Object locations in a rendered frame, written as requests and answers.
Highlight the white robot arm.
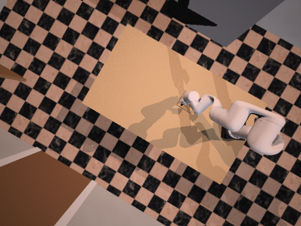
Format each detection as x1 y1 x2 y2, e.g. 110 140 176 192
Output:
184 91 286 155

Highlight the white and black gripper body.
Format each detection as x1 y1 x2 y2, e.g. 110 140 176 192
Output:
180 96 188 105

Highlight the brown square mat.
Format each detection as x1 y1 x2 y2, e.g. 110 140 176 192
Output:
177 101 193 113

